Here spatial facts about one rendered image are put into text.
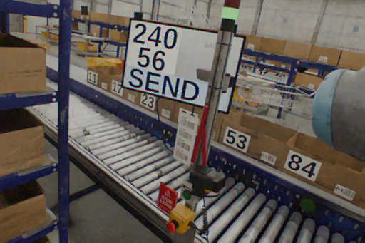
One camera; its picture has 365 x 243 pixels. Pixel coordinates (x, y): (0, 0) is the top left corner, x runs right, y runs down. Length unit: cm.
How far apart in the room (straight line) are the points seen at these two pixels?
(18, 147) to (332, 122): 69
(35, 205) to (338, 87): 78
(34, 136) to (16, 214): 22
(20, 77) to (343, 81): 66
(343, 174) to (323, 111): 93
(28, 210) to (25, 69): 39
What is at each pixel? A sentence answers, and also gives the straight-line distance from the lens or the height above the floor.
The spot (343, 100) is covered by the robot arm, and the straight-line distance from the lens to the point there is 46.
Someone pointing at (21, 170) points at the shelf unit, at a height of 114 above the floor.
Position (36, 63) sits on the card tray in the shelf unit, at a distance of 65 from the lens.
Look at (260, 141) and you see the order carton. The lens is 142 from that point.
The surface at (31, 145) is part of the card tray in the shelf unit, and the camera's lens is 72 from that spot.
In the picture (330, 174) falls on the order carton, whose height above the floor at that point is 99.
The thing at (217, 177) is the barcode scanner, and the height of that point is 109.
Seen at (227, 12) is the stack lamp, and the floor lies 161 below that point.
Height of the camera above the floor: 153
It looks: 16 degrees down
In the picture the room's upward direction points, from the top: 10 degrees clockwise
